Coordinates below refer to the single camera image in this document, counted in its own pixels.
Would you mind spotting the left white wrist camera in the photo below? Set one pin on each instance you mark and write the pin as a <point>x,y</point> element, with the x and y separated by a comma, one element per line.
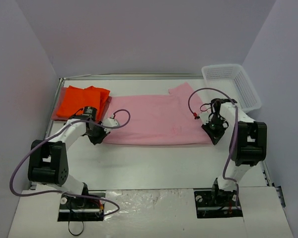
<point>110,123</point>

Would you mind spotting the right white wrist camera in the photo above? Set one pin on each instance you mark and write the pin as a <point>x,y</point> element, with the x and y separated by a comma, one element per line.
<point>204,117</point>

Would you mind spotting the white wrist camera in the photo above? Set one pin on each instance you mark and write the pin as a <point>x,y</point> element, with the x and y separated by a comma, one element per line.
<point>204,117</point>
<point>110,123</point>

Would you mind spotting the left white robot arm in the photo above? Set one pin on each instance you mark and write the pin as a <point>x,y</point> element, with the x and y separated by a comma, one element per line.
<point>48,164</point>

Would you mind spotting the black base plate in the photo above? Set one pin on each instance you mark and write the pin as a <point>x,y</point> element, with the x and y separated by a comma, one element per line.
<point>209,206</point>
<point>80,209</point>

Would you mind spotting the white plastic basket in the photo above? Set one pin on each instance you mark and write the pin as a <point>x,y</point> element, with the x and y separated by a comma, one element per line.
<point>233,80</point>

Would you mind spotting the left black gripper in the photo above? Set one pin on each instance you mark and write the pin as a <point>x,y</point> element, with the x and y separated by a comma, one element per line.
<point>97,134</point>

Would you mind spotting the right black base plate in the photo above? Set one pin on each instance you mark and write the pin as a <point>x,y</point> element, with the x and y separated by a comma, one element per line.
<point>209,206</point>

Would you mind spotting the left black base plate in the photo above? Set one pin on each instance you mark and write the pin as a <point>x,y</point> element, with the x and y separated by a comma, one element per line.
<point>80,209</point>

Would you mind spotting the folded orange t shirt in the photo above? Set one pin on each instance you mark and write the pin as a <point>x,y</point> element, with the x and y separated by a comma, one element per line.
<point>82,99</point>

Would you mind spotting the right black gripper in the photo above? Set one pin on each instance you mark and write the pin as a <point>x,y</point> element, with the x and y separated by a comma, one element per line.
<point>214,131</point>

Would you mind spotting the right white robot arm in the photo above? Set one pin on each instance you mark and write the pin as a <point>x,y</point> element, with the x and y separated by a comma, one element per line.
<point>248,144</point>

